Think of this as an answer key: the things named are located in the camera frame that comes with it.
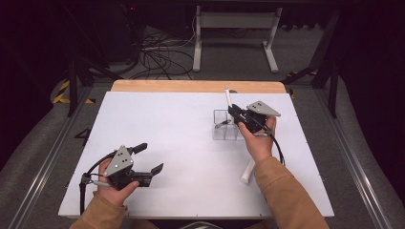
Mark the black metal stand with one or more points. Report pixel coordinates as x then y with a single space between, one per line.
333 92
73 92

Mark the aluminium floor rail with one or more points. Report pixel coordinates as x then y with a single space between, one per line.
345 152
47 165

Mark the white pen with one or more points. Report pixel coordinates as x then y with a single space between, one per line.
228 97

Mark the white board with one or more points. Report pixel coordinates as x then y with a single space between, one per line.
178 127

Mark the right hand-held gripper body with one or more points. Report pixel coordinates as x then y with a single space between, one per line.
262 108

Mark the clear plastic organizer box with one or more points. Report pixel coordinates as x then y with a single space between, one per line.
219 133

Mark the white metal stand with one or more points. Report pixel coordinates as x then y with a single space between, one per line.
235 19

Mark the person's left hand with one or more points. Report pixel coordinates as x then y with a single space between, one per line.
114 195

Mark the wooden table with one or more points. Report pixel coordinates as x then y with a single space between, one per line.
191 86

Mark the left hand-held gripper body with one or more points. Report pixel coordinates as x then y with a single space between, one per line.
119 162

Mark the person's right hand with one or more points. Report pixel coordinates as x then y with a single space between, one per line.
259 148

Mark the white plastic tube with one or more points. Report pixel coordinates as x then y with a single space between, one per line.
246 175

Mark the black equipment case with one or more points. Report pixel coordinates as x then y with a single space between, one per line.
117 35

